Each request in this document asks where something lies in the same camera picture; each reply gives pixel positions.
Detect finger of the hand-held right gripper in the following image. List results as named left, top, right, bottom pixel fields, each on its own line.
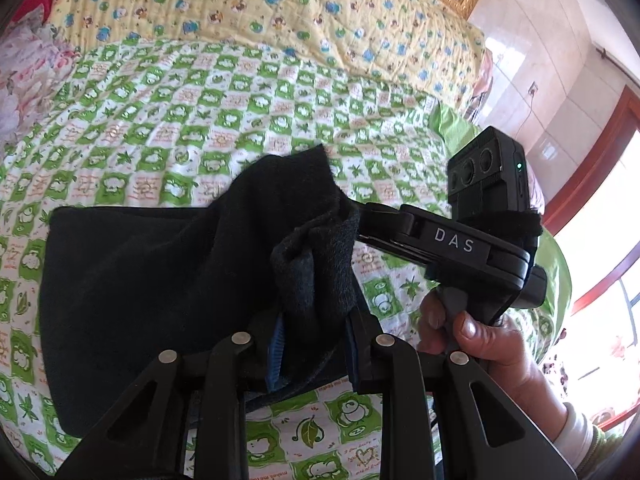
left=356, top=235, right=430, bottom=264
left=356, top=201, right=415, bottom=241

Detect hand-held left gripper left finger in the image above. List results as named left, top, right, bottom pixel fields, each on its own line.
left=52, top=310, right=288, bottom=480

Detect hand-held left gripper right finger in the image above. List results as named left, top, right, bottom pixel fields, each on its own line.
left=345, top=310, right=581, bottom=480

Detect black pants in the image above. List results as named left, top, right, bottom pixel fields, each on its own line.
left=37, top=144, right=363, bottom=441

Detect person's right forearm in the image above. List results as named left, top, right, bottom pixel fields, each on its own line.
left=500, top=375, right=636, bottom=466

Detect person's right hand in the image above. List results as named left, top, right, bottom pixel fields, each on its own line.
left=417, top=290, right=546, bottom=403

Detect pink plaid cloth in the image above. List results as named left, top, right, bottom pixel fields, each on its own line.
left=465, top=50, right=495, bottom=121

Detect yellow printed quilt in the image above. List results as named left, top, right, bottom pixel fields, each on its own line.
left=47, top=0, right=488, bottom=111

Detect curtain rod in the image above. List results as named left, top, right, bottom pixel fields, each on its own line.
left=592, top=45, right=640, bottom=86

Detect green checked printed bed sheet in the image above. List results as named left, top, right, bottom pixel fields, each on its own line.
left=0, top=37, right=556, bottom=480

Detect pink floral cloth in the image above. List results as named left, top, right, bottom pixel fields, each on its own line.
left=0, top=20, right=81, bottom=141

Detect red cloth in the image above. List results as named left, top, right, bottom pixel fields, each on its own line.
left=15, top=0, right=56, bottom=23

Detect thin wall cable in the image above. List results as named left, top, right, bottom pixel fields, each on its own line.
left=519, top=94, right=537, bottom=133

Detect red-brown window frame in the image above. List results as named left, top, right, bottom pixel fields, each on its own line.
left=542, top=85, right=640, bottom=431

